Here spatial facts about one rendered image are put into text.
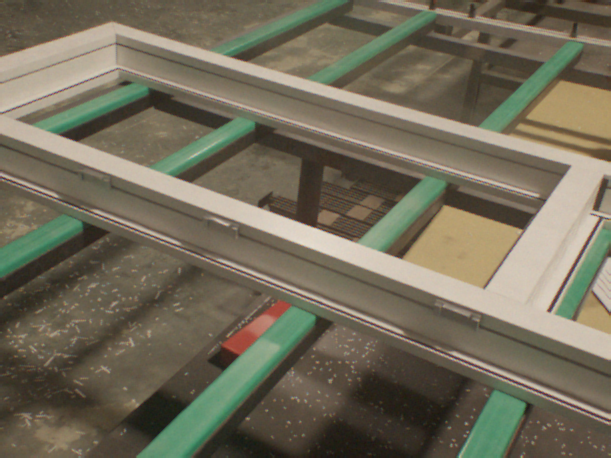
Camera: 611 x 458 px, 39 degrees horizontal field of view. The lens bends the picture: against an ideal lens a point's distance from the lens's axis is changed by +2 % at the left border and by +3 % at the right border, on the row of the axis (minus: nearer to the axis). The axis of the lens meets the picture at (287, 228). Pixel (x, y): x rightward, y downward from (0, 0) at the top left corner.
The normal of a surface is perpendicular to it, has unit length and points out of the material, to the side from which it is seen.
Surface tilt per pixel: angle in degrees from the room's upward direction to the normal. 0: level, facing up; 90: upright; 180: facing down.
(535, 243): 0
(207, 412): 0
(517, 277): 0
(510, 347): 90
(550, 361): 90
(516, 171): 90
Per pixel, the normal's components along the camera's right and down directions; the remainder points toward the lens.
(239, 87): -0.49, 0.40
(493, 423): 0.09, -0.86
